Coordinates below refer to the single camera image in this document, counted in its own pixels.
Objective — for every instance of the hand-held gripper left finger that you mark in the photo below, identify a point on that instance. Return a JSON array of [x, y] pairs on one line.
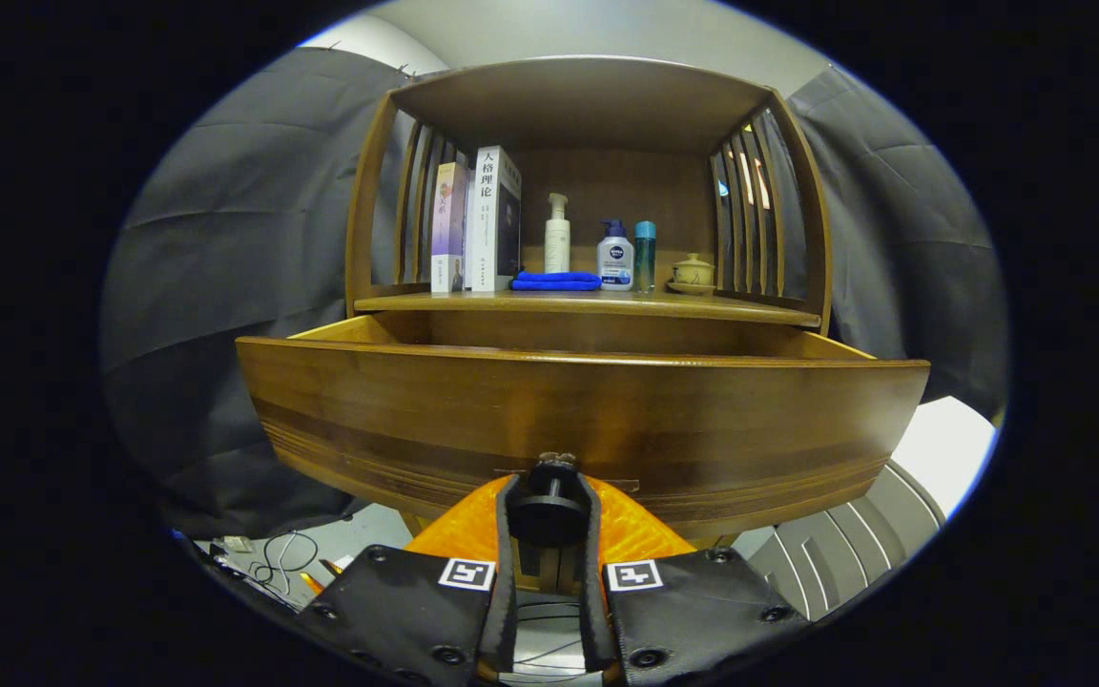
[[508, 592]]

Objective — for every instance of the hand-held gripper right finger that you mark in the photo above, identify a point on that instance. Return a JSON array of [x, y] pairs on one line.
[[590, 592]]

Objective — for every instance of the black drawer knob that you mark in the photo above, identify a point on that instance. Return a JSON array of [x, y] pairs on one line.
[[547, 506]]

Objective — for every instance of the brown wooden drawer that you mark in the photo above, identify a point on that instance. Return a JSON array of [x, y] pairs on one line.
[[588, 410]]

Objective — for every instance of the wooden countertop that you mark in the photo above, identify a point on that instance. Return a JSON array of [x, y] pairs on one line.
[[664, 305]]

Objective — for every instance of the grey slatted chair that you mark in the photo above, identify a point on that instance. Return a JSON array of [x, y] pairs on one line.
[[845, 544]]

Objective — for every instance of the blue folded cloth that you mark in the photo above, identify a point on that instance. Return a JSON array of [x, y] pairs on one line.
[[556, 281]]

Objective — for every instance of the white bottle blue cap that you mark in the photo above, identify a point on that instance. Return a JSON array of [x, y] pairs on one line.
[[614, 260]]

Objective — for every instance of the beige lidded teacup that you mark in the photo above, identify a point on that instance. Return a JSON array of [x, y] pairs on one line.
[[692, 274]]

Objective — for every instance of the teal bottle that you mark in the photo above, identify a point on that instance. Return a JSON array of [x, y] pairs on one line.
[[644, 256]]

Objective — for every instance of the white pump bottle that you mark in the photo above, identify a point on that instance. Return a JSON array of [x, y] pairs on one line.
[[557, 243]]

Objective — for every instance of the thin white book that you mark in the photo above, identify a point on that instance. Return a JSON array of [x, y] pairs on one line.
[[469, 239]]

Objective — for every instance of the purple book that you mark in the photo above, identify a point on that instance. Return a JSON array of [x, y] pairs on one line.
[[447, 229]]

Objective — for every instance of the thick white black book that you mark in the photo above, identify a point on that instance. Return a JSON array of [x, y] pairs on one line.
[[487, 219]]

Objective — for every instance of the white table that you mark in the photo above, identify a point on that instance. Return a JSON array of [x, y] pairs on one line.
[[950, 444]]

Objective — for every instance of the black backdrop cloth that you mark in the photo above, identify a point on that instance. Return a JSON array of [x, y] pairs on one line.
[[225, 286]]

